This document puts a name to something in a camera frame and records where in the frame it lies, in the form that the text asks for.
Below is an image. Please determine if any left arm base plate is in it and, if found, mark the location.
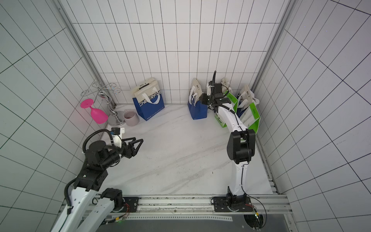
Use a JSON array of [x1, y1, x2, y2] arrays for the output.
[[114, 196, 140, 214]]

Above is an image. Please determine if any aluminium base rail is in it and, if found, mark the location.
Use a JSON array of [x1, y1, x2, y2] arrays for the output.
[[62, 195, 292, 216]]

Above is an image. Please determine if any mauve ceramic mug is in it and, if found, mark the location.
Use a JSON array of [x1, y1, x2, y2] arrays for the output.
[[123, 109, 140, 127]]

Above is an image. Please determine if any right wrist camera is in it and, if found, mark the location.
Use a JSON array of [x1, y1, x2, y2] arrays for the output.
[[207, 83, 224, 98]]

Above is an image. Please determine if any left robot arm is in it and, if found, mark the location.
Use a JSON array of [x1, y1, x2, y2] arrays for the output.
[[52, 138, 143, 232]]

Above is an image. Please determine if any pink plastic wine glass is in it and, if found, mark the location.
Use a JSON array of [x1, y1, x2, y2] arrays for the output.
[[80, 99, 109, 124]]

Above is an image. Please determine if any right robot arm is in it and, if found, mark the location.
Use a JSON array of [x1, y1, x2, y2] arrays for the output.
[[202, 90, 256, 210]]

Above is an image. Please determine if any green white bag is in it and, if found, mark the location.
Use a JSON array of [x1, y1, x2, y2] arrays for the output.
[[215, 90, 238, 128], [237, 102, 260, 133]]

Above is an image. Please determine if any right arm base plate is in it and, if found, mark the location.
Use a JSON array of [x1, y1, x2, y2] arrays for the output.
[[211, 195, 253, 213]]

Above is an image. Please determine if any blue Cheerful bag front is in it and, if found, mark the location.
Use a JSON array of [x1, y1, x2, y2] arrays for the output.
[[131, 77, 165, 121]]

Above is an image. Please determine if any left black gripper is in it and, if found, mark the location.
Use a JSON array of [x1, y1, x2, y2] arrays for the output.
[[101, 137, 144, 168]]

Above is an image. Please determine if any dark blue bag behind right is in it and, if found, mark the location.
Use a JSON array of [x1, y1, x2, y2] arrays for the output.
[[237, 85, 260, 117]]

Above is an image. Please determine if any dark bag behind left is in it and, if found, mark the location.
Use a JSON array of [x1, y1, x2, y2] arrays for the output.
[[221, 78, 232, 94]]

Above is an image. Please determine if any blue cheerful bag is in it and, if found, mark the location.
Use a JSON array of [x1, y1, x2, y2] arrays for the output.
[[187, 78, 208, 120], [131, 77, 165, 121]]

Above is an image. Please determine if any chrome glass holder stand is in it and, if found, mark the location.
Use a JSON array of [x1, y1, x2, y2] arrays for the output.
[[81, 82, 125, 127]]

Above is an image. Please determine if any green white bag left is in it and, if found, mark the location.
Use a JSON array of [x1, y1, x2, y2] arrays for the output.
[[215, 90, 238, 128]]

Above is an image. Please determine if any green white bag right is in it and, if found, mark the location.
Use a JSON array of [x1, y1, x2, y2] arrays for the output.
[[237, 102, 260, 133]]

